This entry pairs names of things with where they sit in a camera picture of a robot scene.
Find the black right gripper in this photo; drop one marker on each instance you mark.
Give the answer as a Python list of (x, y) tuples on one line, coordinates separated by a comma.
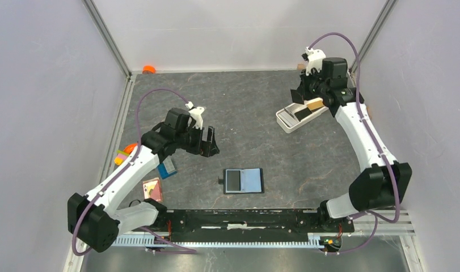
[(303, 80)]

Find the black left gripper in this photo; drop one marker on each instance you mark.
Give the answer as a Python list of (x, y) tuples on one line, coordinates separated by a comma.
[(209, 148)]

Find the black card holder wallet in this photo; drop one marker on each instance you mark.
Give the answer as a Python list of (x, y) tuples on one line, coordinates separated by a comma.
[(252, 181)]

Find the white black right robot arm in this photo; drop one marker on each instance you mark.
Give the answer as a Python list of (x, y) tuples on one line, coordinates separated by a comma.
[(383, 180)]

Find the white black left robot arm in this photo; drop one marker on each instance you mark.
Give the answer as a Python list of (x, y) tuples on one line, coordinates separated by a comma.
[(95, 218)]

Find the black card in tray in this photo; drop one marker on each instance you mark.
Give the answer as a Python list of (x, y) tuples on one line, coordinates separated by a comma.
[(302, 113)]

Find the tan card in tray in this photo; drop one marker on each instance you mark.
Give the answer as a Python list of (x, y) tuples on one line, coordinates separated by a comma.
[(315, 104)]

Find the white card tray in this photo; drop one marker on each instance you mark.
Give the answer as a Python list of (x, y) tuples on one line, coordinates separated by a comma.
[(293, 107)]

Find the grey card in tray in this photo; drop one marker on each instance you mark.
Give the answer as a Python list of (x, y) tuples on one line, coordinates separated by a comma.
[(288, 118)]

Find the pink playing card box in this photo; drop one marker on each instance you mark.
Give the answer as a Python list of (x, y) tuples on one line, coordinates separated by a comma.
[(152, 189)]

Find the blue toy block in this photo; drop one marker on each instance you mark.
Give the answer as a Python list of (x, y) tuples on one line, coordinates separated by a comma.
[(166, 169)]

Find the colourful toy brick stack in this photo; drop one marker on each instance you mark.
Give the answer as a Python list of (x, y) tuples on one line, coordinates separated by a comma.
[(121, 157)]

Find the orange round cap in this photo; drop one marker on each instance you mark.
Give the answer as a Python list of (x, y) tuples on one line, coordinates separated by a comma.
[(148, 69)]

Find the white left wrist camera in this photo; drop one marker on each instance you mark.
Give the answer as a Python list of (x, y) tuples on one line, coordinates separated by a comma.
[(196, 114)]

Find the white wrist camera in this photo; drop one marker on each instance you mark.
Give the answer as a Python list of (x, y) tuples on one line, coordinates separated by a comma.
[(196, 114), (314, 59)]

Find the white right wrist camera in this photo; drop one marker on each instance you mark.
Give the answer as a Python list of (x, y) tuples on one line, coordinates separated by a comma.
[(314, 59)]

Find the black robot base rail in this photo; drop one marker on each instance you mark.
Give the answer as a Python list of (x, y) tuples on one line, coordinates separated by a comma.
[(247, 225)]

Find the white slotted cable duct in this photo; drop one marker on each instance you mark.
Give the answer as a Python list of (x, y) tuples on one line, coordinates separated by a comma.
[(147, 240)]

